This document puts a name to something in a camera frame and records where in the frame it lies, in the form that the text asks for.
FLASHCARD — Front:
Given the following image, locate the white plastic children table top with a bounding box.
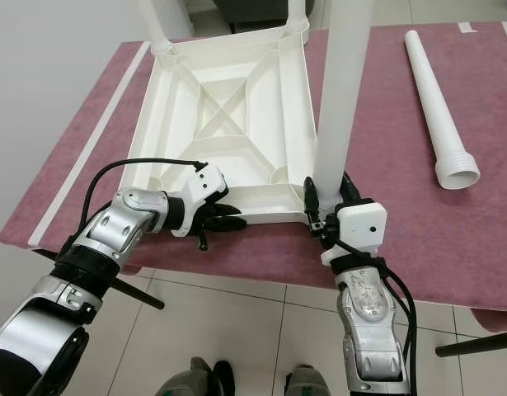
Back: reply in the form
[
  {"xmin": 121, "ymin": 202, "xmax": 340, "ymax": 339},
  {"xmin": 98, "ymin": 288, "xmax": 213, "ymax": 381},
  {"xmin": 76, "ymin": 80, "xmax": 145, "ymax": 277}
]
[{"xmin": 121, "ymin": 21, "xmax": 324, "ymax": 228}]

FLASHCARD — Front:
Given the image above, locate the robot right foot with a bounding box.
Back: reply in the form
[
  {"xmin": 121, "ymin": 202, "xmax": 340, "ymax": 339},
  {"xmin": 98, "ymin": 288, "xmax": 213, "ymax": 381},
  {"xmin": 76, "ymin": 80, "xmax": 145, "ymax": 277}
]
[{"xmin": 282, "ymin": 365, "xmax": 332, "ymax": 396}]

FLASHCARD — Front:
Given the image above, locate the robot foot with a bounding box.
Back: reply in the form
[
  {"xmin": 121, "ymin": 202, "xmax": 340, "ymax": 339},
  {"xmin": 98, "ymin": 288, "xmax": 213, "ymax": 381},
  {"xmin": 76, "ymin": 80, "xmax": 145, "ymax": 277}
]
[
  {"xmin": 156, "ymin": 357, "xmax": 237, "ymax": 396},
  {"xmin": 282, "ymin": 365, "xmax": 332, "ymax": 396}
]

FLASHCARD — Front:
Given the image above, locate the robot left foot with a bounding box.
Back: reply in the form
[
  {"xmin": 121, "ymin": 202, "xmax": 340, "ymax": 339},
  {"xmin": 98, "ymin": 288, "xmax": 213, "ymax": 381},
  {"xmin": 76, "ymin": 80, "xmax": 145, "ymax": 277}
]
[{"xmin": 156, "ymin": 357, "xmax": 237, "ymax": 396}]

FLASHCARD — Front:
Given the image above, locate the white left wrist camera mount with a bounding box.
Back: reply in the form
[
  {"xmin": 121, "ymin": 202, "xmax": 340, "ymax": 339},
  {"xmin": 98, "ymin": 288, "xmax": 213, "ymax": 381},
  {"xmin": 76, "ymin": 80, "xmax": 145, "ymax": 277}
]
[{"xmin": 179, "ymin": 163, "xmax": 229, "ymax": 219}]

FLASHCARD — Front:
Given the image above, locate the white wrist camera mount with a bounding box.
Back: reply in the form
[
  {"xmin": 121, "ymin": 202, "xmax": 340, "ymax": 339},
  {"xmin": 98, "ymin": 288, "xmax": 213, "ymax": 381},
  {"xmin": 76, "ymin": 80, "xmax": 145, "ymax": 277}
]
[
  {"xmin": 319, "ymin": 200, "xmax": 387, "ymax": 269},
  {"xmin": 179, "ymin": 163, "xmax": 229, "ymax": 219}
]

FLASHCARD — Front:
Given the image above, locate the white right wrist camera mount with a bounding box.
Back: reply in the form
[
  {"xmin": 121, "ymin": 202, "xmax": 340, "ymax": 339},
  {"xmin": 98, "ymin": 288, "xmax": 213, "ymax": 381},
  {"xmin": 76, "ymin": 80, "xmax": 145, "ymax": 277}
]
[{"xmin": 319, "ymin": 200, "xmax": 387, "ymax": 269}]

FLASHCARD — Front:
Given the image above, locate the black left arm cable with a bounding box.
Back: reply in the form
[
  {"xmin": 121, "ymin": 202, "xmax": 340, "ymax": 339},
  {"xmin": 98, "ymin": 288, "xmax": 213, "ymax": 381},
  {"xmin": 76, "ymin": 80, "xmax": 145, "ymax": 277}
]
[{"xmin": 76, "ymin": 158, "xmax": 209, "ymax": 257}]

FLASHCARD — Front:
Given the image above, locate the black metal table frame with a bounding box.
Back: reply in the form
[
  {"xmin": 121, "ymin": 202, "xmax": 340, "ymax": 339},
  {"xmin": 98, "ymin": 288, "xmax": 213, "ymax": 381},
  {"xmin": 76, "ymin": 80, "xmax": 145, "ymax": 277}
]
[{"xmin": 31, "ymin": 247, "xmax": 507, "ymax": 357}]

